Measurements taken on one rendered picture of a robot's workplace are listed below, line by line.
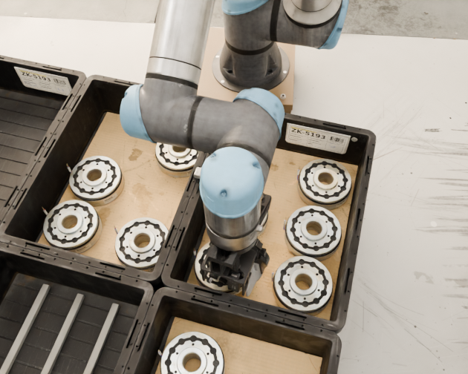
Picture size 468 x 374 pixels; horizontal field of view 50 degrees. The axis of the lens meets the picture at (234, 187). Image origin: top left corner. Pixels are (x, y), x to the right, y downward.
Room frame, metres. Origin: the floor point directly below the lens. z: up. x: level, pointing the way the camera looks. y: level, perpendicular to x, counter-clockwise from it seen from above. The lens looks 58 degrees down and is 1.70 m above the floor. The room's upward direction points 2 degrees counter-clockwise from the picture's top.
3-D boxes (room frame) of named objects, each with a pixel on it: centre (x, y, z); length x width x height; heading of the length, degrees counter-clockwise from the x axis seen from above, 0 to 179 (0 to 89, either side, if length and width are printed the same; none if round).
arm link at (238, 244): (0.33, 0.00, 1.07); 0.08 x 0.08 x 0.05
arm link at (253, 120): (0.43, -0.01, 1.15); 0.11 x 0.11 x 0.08; 73
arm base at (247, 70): (0.91, -0.05, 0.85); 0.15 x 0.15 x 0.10
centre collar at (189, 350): (0.19, 0.08, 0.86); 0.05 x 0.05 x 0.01
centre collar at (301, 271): (0.32, -0.12, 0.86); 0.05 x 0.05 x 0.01
